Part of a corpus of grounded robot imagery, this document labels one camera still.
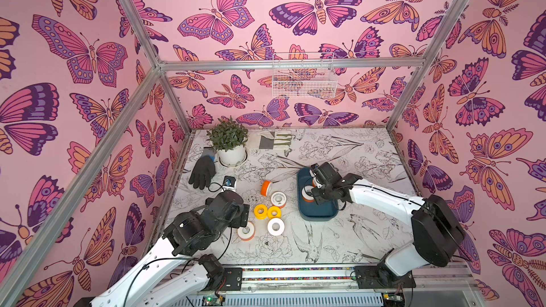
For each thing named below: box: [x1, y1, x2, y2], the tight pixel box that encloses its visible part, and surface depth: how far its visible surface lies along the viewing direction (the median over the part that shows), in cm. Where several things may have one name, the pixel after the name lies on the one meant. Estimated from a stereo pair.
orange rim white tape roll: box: [236, 221, 256, 241], surface depth 85 cm
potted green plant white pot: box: [206, 115, 249, 168], surface depth 94 cm
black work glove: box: [188, 146, 217, 190], surface depth 102 cm
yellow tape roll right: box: [267, 206, 283, 219], surface depth 90 cm
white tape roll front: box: [267, 217, 286, 236], surface depth 85 cm
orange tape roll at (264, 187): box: [260, 179, 271, 197], surface depth 92 cm
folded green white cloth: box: [258, 130, 293, 150], surface depth 118 cm
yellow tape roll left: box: [253, 203, 269, 220], surface depth 89 cm
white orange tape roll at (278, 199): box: [270, 191, 288, 209], surface depth 93 cm
